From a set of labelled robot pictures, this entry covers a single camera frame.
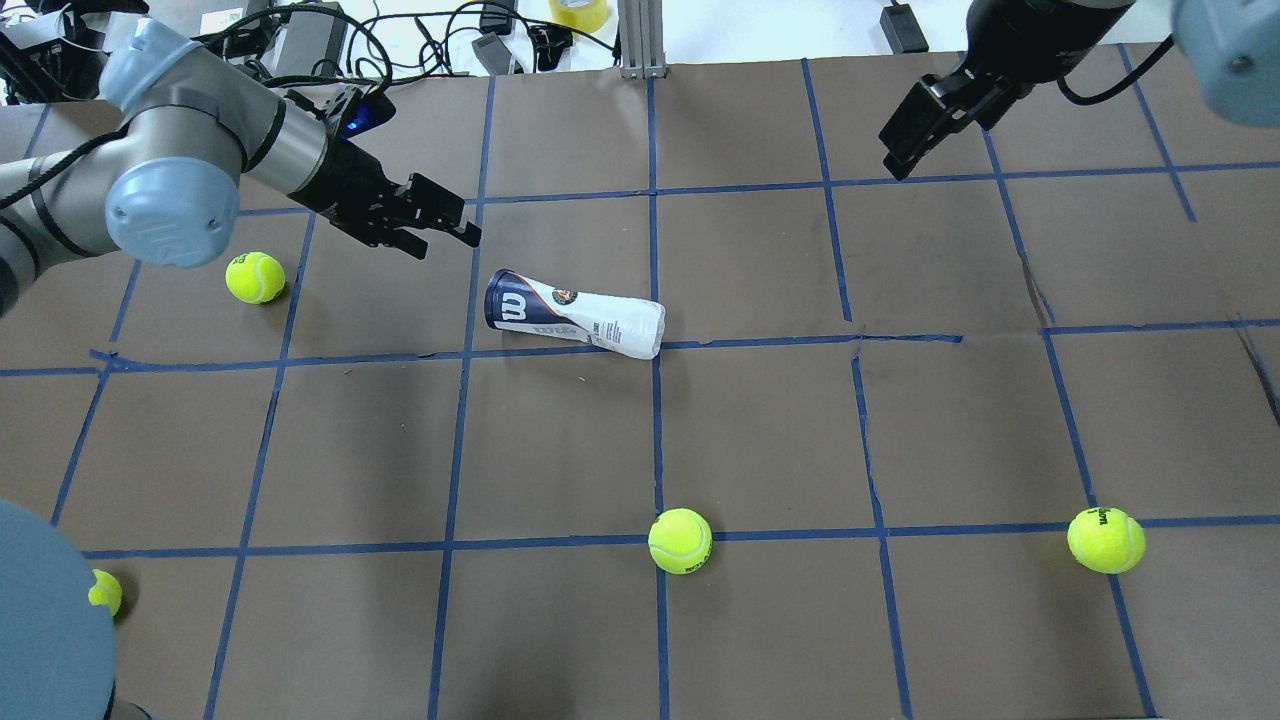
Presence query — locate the aluminium frame post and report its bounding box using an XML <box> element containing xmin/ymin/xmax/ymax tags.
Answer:
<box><xmin>617</xmin><ymin>0</ymin><xmax>669</xmax><ymax>79</ymax></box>

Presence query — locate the yellow tennis ball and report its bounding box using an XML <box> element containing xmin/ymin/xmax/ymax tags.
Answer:
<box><xmin>646</xmin><ymin>509</ymin><xmax>714</xmax><ymax>575</ymax></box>
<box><xmin>1066</xmin><ymin>506</ymin><xmax>1147</xmax><ymax>575</ymax></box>
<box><xmin>224</xmin><ymin>251</ymin><xmax>287</xmax><ymax>305</ymax></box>
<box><xmin>88</xmin><ymin>568</ymin><xmax>124</xmax><ymax>618</ymax></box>

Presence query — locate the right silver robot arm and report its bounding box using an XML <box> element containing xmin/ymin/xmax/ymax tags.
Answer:
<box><xmin>879</xmin><ymin>1</ymin><xmax>1279</xmax><ymax>181</ymax></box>

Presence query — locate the far yellow tennis ball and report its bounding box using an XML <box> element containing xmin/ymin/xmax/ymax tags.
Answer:
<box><xmin>1066</xmin><ymin>506</ymin><xmax>1147</xmax><ymax>575</ymax></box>

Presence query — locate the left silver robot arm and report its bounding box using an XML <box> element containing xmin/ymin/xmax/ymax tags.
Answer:
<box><xmin>1</xmin><ymin>18</ymin><xmax>483</xmax><ymax>313</ymax></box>

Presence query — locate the yellow tape roll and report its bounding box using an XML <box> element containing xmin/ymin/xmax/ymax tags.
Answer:
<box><xmin>548</xmin><ymin>0</ymin><xmax>611</xmax><ymax>35</ymax></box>

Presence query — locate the black adapter on table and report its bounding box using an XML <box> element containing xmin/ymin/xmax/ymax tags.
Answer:
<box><xmin>879</xmin><ymin>1</ymin><xmax>931</xmax><ymax>55</ymax></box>

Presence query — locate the right yellow tennis ball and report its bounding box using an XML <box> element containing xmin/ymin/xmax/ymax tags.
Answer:
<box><xmin>646</xmin><ymin>509</ymin><xmax>714</xmax><ymax>575</ymax></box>

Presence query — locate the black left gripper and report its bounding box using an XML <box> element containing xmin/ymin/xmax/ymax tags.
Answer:
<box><xmin>305</xmin><ymin>140</ymin><xmax>483</xmax><ymax>260</ymax></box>

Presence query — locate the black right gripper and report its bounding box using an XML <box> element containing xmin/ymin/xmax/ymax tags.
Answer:
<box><xmin>879</xmin><ymin>1</ymin><xmax>1134</xmax><ymax>181</ymax></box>

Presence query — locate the brown paper table mat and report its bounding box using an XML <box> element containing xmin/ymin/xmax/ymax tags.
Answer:
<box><xmin>3</xmin><ymin>54</ymin><xmax>1277</xmax><ymax>719</ymax></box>

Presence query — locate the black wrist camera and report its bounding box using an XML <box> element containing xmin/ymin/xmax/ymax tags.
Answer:
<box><xmin>320</xmin><ymin>87</ymin><xmax>397</xmax><ymax>138</ymax></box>

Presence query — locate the blue white tennis ball can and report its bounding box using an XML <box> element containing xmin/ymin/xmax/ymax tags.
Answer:
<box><xmin>483</xmin><ymin>269</ymin><xmax>666</xmax><ymax>361</ymax></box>

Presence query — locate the left yellow tennis ball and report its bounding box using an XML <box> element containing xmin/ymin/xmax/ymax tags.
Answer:
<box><xmin>224</xmin><ymin>251</ymin><xmax>287</xmax><ymax>305</ymax></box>

